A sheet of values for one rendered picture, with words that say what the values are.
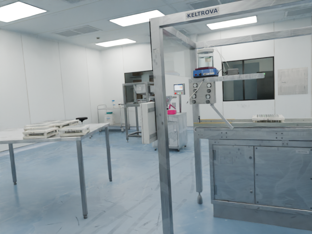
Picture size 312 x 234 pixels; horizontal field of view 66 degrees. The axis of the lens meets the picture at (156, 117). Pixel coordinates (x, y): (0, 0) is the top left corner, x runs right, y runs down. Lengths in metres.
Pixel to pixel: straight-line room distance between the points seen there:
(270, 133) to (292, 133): 0.16
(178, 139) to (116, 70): 4.66
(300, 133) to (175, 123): 3.05
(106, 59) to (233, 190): 7.50
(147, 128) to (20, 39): 5.88
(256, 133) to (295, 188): 0.55
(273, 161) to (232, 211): 0.61
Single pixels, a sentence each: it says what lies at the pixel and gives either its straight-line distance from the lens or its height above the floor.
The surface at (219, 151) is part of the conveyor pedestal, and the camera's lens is 2.31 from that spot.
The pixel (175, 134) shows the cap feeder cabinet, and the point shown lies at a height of 0.35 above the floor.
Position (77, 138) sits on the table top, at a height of 0.82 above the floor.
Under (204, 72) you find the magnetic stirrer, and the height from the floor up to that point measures 1.36.
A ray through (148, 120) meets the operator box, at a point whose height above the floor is 1.04.
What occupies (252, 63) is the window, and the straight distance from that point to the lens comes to 7.41.
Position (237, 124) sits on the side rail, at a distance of 2.19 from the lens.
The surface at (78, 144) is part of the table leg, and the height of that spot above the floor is 0.76.
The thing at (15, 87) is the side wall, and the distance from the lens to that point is 6.79.
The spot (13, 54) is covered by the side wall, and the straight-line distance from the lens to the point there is 6.91.
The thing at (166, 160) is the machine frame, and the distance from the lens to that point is 1.65.
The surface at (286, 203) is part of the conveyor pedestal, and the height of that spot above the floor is 0.22.
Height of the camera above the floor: 1.20
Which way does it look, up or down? 5 degrees down
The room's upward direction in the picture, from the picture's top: 3 degrees counter-clockwise
